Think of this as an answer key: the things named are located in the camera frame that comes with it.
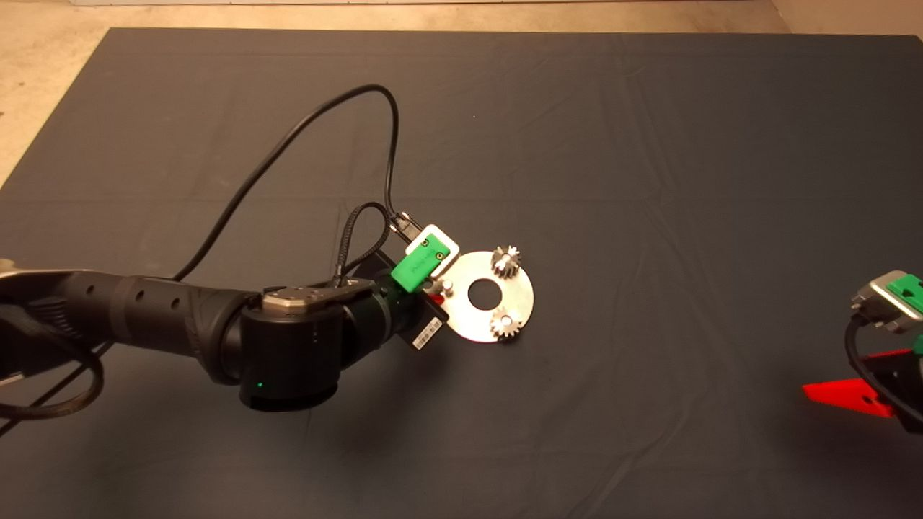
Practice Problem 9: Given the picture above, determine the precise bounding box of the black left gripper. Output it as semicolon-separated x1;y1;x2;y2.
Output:
353;251;450;352

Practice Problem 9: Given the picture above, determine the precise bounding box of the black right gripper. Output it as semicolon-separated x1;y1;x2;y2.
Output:
802;349;923;435

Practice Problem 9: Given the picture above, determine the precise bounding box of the small steel planetary gear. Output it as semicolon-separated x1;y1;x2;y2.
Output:
490;245;523;282
490;307;524;342

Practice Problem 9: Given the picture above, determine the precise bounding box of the round metal carrier plate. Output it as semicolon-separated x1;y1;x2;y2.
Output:
436;250;536;343

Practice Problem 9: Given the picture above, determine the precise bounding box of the dark grey table cloth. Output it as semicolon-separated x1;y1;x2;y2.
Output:
0;27;923;519

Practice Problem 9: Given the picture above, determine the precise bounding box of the smooth black camera cable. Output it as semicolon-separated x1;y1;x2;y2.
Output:
172;84;423;283
844;306;923;427

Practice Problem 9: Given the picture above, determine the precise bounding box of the bright green camera mount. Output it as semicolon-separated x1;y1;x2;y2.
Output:
390;238;452;293
887;274;923;354

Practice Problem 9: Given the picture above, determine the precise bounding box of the small silver camera box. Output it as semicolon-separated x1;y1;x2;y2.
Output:
406;223;461;280
851;270;923;334

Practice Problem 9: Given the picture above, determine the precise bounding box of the black braided cable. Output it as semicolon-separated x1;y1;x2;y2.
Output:
333;202;396;288
0;337;105;421

